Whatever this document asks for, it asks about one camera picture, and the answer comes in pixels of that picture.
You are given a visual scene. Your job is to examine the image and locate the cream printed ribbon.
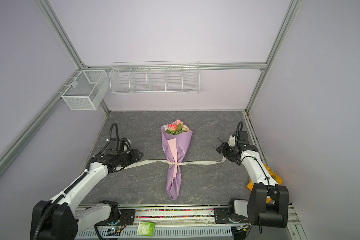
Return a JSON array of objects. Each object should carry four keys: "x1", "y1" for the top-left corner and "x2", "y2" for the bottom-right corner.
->
[{"x1": 125, "y1": 157, "x2": 227, "y2": 170}]

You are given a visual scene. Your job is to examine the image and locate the cream fake rose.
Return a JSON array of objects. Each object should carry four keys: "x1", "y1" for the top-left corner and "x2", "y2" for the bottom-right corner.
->
[{"x1": 182, "y1": 125, "x2": 190, "y2": 131}]

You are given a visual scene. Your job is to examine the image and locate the pink purple wrapping paper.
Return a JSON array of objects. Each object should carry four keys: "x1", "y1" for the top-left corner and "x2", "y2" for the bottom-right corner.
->
[{"x1": 161, "y1": 124, "x2": 193, "y2": 200}]

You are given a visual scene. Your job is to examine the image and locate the red pink fake rose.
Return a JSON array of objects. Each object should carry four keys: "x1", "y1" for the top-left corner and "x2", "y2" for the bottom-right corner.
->
[{"x1": 168, "y1": 124, "x2": 178, "y2": 132}]

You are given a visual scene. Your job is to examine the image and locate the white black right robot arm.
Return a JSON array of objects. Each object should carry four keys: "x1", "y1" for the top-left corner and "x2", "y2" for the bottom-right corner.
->
[{"x1": 217, "y1": 121, "x2": 289, "y2": 231}]

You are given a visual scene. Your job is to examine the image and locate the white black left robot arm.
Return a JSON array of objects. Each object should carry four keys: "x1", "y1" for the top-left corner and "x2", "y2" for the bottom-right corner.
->
[{"x1": 30, "y1": 123, "x2": 143, "y2": 240}]

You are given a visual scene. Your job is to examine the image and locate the yellow snack bag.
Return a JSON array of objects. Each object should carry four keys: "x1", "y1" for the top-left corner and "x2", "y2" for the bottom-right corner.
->
[{"x1": 245, "y1": 160, "x2": 283, "y2": 203}]

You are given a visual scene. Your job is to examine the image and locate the green small packet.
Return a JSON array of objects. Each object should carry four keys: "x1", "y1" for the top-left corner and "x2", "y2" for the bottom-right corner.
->
[{"x1": 136, "y1": 221, "x2": 155, "y2": 237}]

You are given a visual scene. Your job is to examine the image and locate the white mesh box basket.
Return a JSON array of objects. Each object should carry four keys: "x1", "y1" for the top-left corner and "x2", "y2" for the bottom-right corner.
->
[{"x1": 62, "y1": 70, "x2": 110, "y2": 111}]

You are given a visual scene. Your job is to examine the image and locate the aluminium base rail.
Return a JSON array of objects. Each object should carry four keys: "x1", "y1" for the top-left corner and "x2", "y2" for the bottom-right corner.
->
[{"x1": 71, "y1": 204, "x2": 301, "y2": 229}]

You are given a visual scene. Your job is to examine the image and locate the white wire shelf basket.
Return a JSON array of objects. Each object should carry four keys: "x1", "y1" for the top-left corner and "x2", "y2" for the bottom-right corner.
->
[{"x1": 110, "y1": 61, "x2": 201, "y2": 94}]

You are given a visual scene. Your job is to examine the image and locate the aluminium enclosure frame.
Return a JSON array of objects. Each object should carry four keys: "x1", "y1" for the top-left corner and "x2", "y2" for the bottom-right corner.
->
[{"x1": 0, "y1": 0, "x2": 304, "y2": 208}]

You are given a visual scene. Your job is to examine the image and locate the white vented cable duct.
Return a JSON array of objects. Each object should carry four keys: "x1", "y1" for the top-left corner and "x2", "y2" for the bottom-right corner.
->
[{"x1": 74, "y1": 225, "x2": 233, "y2": 240}]

